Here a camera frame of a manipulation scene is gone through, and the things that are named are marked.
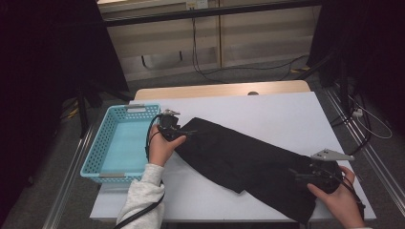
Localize white wall socket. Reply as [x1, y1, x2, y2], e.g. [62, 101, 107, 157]
[185, 0, 208, 10]

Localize light blue perforated plastic basket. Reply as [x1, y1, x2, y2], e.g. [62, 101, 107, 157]
[79, 103, 164, 186]

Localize black curtain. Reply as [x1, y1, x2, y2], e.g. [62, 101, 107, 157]
[0, 0, 130, 223]
[307, 0, 405, 135]

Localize metal floor rail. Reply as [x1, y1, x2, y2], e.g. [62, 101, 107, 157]
[322, 87, 405, 218]
[42, 127, 96, 229]

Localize black pants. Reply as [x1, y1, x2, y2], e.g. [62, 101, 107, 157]
[174, 116, 320, 225]

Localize person's left hand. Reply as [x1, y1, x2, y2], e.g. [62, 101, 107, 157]
[148, 123, 187, 168]

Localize wooden table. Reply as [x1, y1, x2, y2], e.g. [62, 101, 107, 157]
[134, 79, 311, 101]

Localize white table sheet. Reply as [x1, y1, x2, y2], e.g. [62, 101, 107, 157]
[89, 91, 377, 223]

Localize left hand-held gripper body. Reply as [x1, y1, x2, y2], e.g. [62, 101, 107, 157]
[158, 108, 184, 143]

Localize person's right hand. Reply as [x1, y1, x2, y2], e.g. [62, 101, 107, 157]
[307, 165, 366, 229]

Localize black wall socket cable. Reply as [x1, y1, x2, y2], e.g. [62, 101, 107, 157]
[190, 17, 231, 85]

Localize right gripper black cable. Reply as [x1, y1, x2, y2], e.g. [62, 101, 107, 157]
[330, 176, 367, 221]

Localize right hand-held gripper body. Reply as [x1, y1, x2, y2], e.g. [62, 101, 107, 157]
[307, 148, 355, 195]

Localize beige wooden cabinet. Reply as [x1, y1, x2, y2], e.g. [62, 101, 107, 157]
[96, 0, 323, 82]

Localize black floor cable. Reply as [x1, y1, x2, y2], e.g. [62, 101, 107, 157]
[202, 54, 310, 78]
[330, 91, 374, 160]

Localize black metal stand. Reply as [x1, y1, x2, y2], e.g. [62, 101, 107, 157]
[75, 80, 135, 139]
[293, 50, 352, 110]

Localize white floor cable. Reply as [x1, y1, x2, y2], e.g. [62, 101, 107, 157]
[348, 94, 394, 140]

